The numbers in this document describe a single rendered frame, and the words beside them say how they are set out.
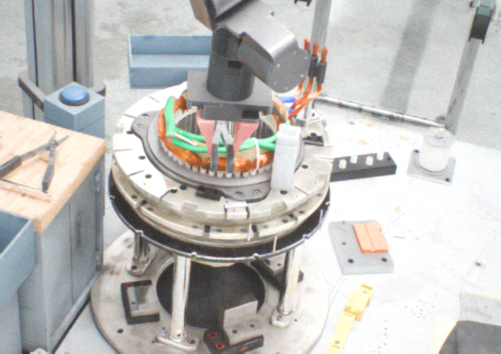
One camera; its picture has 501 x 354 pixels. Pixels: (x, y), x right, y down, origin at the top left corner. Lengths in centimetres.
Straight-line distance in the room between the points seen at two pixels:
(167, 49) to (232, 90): 60
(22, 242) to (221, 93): 35
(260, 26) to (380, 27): 303
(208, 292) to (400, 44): 250
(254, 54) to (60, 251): 51
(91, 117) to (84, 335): 35
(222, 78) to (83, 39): 67
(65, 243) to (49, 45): 44
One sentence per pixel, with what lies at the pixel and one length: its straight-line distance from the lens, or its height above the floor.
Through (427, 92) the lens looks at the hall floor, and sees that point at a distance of 370.
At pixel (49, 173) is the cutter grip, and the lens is 134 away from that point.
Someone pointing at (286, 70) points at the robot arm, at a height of 137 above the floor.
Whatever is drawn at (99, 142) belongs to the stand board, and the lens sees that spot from 144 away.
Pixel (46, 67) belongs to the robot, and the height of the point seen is 98.
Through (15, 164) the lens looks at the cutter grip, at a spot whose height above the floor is 109.
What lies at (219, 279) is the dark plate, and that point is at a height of 78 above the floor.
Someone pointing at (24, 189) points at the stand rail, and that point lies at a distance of 134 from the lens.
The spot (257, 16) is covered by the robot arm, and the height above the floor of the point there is 141.
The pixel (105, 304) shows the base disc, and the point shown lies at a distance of 156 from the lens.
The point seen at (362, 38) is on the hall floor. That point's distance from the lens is 397.
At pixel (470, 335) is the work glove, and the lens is 161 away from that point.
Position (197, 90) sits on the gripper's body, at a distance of 116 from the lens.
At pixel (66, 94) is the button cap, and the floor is 104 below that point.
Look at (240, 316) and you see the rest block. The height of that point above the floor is 85.
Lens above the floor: 192
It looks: 37 degrees down
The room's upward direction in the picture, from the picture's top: 6 degrees clockwise
